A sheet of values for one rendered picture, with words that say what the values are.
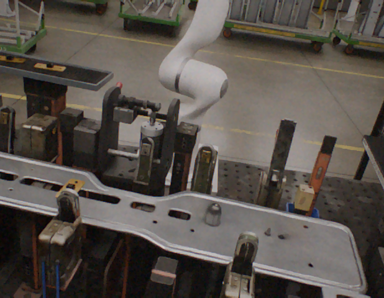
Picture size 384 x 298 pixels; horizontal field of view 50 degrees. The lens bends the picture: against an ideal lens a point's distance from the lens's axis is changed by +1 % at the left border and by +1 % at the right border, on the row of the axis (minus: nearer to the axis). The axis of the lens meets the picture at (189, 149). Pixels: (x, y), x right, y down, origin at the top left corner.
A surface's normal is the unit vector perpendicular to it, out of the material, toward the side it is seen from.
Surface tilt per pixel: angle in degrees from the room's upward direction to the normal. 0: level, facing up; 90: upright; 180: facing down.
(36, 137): 90
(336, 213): 0
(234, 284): 0
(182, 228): 0
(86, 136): 90
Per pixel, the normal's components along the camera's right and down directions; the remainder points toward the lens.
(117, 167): 0.14, -0.88
